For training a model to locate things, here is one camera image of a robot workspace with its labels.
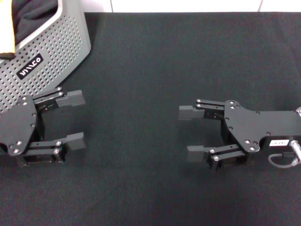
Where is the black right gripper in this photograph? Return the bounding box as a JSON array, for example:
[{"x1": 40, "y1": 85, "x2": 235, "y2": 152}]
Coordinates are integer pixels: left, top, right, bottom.
[{"x1": 178, "y1": 98, "x2": 301, "y2": 174}]

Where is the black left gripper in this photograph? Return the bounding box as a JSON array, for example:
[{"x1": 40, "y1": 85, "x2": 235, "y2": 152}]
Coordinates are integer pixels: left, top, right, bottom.
[{"x1": 0, "y1": 86, "x2": 87, "y2": 168}]

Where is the yellow grey towel black trim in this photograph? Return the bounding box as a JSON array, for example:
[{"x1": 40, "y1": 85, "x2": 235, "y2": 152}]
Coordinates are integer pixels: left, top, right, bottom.
[{"x1": 0, "y1": 0, "x2": 17, "y2": 61}]

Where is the grey perforated storage box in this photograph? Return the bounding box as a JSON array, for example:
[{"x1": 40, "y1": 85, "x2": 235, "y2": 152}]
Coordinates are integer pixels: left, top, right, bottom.
[{"x1": 0, "y1": 0, "x2": 92, "y2": 114}]

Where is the black cloth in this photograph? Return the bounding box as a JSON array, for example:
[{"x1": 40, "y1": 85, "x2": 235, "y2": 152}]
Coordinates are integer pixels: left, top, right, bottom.
[{"x1": 10, "y1": 0, "x2": 59, "y2": 46}]

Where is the grey gripper cable with connector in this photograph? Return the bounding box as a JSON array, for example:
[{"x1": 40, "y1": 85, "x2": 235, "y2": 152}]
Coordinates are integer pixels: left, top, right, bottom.
[{"x1": 269, "y1": 140, "x2": 301, "y2": 169}]

